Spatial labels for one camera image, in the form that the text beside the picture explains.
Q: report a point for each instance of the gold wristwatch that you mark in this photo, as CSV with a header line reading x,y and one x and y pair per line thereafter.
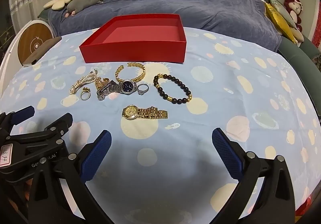
x,y
132,112

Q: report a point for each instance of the gold chain bangle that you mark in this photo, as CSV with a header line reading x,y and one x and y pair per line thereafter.
x,y
131,64

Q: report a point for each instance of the grey green pillow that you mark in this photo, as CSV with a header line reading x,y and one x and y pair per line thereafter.
x,y
282,10

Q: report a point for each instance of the yellow pillow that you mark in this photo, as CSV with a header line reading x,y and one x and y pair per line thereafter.
x,y
279,22

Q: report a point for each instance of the dark blue blanket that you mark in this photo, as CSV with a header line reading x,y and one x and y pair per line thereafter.
x,y
241,19

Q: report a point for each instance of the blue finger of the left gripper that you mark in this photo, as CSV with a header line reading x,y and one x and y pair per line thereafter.
x,y
60,121
22,115

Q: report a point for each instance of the red monkey plush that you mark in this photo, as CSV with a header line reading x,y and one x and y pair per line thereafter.
x,y
294,8

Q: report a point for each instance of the red cardboard tray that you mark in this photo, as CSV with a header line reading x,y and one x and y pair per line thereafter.
x,y
137,38

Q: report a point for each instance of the silver blue-dial wristwatch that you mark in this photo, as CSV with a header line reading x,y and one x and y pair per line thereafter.
x,y
106,87

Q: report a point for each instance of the green sofa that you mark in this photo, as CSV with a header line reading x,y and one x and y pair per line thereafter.
x,y
300,58

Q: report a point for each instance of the grey plush toy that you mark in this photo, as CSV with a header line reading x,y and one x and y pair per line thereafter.
x,y
75,6

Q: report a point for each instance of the flower-shaped cushion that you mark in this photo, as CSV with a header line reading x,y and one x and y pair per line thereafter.
x,y
56,5

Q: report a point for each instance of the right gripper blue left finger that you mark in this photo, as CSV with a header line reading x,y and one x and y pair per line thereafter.
x,y
92,155

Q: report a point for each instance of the blue planet-print bedsheet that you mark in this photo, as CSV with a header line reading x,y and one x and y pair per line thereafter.
x,y
167,170

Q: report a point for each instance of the round wooden white device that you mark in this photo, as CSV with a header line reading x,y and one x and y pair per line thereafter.
x,y
28,39

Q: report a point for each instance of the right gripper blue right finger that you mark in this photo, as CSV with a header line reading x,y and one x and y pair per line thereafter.
x,y
229,152

